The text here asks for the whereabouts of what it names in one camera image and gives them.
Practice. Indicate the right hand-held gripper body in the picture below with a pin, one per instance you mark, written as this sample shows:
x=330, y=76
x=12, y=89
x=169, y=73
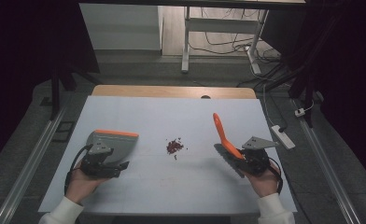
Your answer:
x=256, y=160

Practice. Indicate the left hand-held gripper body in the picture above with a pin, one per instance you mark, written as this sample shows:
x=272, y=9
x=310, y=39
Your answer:
x=98, y=161

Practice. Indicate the grey dustpan orange edge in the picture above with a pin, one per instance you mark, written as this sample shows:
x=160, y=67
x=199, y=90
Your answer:
x=122, y=144

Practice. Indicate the orange brush dark bristles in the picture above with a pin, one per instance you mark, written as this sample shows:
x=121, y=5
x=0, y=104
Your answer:
x=223, y=137

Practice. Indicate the pile of red crumbs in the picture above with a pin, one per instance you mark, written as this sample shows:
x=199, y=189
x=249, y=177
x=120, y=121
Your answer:
x=174, y=146

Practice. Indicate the person's right hand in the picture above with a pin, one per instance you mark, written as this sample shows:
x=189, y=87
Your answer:
x=263, y=183

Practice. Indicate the person's left hand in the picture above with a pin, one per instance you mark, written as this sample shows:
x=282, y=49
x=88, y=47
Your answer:
x=80, y=185

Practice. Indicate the white power strip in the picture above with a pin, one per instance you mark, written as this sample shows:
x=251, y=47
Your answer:
x=283, y=137

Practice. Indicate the white table cover sheet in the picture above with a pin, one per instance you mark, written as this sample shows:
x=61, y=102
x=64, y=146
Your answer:
x=178, y=186

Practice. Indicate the small white adapter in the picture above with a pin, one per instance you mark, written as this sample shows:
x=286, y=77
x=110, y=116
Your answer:
x=300, y=112

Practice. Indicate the black table grommet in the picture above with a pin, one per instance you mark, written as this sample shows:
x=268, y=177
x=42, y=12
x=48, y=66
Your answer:
x=205, y=96

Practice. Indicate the black metal stand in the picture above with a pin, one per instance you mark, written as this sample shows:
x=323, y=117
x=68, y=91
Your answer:
x=305, y=87
x=56, y=90

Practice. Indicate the dark curtain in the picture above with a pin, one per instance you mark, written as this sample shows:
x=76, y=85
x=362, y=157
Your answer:
x=349, y=77
x=22, y=62

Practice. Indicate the aluminium floor rail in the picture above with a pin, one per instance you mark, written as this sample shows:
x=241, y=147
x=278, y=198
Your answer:
x=31, y=161
x=327, y=165

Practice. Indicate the white desk frame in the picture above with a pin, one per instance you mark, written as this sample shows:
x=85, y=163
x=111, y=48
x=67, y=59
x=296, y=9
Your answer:
x=221, y=25

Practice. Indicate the white wall cabinet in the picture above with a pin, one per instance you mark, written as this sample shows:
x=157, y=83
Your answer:
x=119, y=26

